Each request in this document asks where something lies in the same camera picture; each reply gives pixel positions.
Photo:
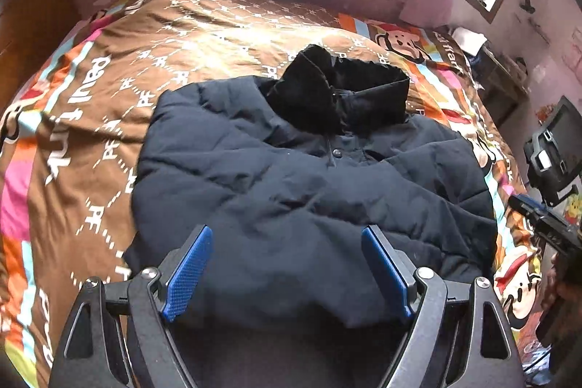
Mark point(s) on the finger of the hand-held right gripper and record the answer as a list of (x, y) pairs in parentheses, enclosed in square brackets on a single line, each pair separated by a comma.
[(529, 208)]

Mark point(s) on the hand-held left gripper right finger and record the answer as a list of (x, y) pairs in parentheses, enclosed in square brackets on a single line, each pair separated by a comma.
[(386, 274)]

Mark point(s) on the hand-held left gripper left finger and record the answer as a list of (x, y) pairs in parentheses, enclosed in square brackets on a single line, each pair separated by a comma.
[(188, 274)]

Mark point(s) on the dark navy puffer jacket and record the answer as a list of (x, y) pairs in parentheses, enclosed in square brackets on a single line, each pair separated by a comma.
[(282, 170)]

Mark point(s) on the bedside table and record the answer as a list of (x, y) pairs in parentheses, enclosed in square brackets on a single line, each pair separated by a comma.
[(498, 74)]

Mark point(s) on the printed patchwork blanket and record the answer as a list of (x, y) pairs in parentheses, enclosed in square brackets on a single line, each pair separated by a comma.
[(91, 133)]

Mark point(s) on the wooden cabinet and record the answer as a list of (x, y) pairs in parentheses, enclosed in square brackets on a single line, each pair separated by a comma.
[(32, 29)]

